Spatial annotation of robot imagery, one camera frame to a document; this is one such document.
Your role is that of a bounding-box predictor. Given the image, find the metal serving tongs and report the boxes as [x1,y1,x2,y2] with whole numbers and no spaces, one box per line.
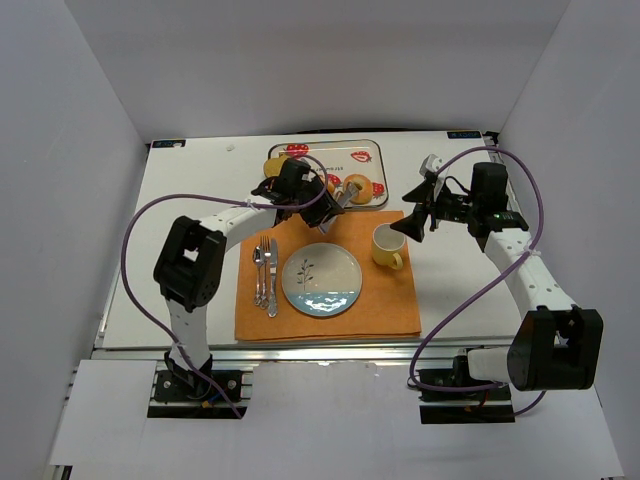
[318,182,360,234]

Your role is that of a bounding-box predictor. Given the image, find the sugared bagel donut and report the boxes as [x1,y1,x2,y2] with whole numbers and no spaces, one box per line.
[345,174,373,205]

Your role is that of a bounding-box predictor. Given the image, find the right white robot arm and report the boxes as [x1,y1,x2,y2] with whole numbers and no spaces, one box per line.
[391,155,603,391]

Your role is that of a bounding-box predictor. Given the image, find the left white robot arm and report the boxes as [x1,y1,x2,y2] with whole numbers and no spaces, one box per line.
[153,159,346,398]

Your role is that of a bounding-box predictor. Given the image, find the sliced loaf bread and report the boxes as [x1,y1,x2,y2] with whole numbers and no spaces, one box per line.
[263,153,288,178]

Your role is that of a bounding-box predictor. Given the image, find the yellow mug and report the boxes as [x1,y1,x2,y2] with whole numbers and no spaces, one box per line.
[371,223,405,270]

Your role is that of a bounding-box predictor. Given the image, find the silver fork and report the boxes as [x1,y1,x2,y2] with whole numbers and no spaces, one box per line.
[259,235,271,309]

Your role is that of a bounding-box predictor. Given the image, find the strawberry print tray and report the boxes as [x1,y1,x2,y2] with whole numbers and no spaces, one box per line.
[266,139,389,210]

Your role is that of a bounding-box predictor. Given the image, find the right corner label sticker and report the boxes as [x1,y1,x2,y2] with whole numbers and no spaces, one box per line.
[446,130,482,140]

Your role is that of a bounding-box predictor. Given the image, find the corner label sticker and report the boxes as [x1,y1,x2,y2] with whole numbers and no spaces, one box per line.
[151,139,186,149]
[446,130,482,140]

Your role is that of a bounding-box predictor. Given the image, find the silver spoon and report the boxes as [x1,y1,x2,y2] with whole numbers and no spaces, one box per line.
[253,245,264,306]

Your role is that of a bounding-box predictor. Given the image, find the orange cloth placemat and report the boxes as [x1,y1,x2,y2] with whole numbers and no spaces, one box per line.
[235,210,422,342]

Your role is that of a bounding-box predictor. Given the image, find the ceramic plate with plant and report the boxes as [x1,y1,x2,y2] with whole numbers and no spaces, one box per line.
[281,243,363,318]

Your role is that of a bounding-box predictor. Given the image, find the silver table knife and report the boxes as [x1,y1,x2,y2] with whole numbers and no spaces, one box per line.
[267,238,278,318]

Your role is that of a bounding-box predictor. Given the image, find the left corner label sticker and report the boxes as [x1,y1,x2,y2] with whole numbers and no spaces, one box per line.
[151,139,186,149]

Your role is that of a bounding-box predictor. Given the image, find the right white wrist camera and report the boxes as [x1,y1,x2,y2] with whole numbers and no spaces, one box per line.
[419,154,444,177]

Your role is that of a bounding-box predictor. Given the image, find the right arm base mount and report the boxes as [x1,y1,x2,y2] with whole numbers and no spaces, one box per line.
[407,351,515,425]

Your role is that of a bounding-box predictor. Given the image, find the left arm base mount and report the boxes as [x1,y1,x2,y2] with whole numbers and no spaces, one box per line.
[147,370,249,420]

